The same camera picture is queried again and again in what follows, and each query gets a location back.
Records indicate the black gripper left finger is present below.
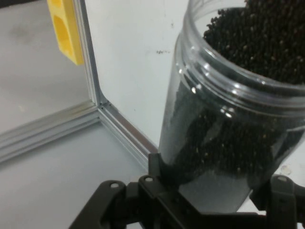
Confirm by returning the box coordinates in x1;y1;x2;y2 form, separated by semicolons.
69;152;201;229

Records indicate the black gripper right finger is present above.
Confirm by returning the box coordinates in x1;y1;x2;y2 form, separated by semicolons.
248;174;305;229

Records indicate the clear jar of black granules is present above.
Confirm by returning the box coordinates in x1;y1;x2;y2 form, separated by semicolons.
158;0;305;214

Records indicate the yellow plastic bin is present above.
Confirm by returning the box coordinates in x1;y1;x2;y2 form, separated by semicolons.
46;0;85;66

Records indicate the upright aluminium frame post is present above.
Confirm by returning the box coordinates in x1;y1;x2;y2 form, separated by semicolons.
0;99;101;166

